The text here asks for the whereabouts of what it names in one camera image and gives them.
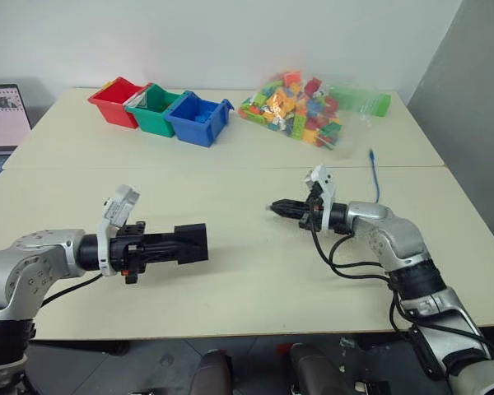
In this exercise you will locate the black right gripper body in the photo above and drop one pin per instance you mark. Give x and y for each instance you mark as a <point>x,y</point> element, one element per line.
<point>313,214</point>

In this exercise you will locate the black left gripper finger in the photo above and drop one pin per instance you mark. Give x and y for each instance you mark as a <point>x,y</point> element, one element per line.
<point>160,240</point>
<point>160,255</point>

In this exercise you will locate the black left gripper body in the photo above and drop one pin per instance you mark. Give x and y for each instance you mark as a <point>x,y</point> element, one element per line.
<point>127,251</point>

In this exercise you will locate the small black box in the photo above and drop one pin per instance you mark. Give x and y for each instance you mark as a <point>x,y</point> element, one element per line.
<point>193,244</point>

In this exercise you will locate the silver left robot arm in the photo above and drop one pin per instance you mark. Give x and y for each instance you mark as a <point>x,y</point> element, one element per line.
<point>29,263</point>

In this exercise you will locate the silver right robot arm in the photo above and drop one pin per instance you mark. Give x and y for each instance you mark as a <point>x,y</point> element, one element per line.
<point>378,224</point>

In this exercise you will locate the clear bag of toy bricks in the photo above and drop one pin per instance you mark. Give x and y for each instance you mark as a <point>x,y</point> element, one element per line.
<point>296,111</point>

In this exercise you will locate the blue plastic bin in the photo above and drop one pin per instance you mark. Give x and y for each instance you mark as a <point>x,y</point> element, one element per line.
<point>195,125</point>

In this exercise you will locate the green plastic bin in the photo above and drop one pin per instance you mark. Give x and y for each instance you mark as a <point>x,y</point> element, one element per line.
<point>154,117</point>

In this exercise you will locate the green brick baseplate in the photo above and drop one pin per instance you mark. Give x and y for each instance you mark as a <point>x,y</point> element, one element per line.
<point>362,98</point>

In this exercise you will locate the dark rounded shape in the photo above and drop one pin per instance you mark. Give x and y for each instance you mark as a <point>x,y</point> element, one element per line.
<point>315,370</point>
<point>212,372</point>

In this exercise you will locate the clear plastic packet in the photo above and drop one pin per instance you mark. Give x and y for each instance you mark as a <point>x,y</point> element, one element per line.
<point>138,100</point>

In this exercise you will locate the red plastic bin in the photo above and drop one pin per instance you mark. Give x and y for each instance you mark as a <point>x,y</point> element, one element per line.
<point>115,103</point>

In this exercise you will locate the grey laptop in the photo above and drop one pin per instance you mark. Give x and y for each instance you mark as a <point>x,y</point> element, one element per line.
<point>2,119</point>

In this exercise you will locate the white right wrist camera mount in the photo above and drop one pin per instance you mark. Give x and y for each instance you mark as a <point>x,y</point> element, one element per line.
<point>323,177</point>

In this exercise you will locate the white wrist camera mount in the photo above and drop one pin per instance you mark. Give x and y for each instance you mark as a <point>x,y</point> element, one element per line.
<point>119,203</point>
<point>323,177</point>

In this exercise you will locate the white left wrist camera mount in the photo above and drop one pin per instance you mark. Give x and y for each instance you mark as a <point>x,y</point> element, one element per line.
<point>119,203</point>

